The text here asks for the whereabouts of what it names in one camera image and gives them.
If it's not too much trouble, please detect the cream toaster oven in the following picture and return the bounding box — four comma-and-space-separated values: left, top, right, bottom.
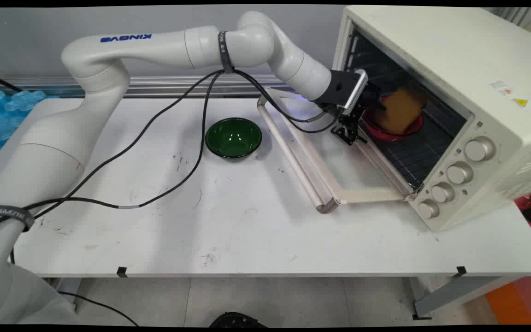
330, 5, 531, 232

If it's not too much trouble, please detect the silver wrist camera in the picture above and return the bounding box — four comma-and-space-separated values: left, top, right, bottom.
341, 69, 368, 116

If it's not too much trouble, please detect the black wall cable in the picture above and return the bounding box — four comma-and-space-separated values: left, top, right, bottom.
0, 71, 23, 93

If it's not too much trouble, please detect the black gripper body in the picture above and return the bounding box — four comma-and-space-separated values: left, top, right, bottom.
314, 70, 363, 109

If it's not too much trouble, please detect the black cable with grey sleeve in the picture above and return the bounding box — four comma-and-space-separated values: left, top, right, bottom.
25, 69, 225, 210

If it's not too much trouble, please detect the dark green bowl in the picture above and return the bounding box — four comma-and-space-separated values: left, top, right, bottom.
205, 118, 263, 160

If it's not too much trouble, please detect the orange floor panel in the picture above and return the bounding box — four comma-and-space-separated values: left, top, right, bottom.
485, 280, 531, 326

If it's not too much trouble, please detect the large silver oven knob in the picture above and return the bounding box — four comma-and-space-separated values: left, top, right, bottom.
465, 137, 496, 162

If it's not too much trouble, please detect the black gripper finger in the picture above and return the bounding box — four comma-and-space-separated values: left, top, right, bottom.
331, 109, 367, 146
363, 87, 388, 114

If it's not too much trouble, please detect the glass oven door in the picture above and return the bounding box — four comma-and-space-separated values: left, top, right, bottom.
257, 88, 425, 214

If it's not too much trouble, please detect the black object on floor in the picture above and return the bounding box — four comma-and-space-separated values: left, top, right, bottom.
209, 312, 267, 328

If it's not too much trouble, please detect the grey table leg beam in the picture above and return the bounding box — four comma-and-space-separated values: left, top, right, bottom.
412, 276, 519, 320

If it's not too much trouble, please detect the red bowl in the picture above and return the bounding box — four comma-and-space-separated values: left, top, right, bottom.
365, 97, 424, 142

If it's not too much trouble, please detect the brown toast slice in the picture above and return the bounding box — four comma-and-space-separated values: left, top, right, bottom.
376, 88, 428, 134

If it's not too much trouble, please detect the thin black floor cable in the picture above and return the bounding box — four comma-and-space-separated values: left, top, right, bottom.
57, 290, 140, 326

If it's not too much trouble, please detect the wire oven rack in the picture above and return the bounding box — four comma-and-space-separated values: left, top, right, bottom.
372, 111, 457, 190

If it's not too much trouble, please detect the aluminium rail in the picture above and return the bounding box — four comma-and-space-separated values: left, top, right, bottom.
0, 74, 340, 99

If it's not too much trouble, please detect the white label sticker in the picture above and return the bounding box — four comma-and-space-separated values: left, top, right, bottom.
488, 80, 514, 96

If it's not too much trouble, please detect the black SAMZHE velcro strap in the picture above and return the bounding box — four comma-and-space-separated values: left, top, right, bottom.
0, 205, 35, 233

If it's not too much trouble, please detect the plain black cable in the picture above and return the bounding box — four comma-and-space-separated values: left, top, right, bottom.
0, 69, 224, 231

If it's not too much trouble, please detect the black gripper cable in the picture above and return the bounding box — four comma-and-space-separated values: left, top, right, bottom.
233, 68, 342, 134

